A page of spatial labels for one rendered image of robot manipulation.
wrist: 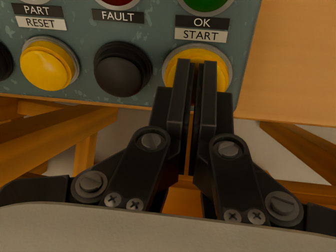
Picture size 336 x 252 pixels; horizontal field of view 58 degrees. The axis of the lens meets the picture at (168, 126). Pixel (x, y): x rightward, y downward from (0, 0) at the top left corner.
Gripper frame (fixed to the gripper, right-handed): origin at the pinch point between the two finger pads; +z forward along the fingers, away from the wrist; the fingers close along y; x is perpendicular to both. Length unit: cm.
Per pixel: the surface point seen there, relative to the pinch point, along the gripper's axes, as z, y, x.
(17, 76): 3.1, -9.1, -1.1
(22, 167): 18.7, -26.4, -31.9
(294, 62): 5.8, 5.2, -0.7
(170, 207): 6.2, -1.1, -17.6
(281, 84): 5.2, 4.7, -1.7
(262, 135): 68, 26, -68
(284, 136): 48, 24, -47
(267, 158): 64, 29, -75
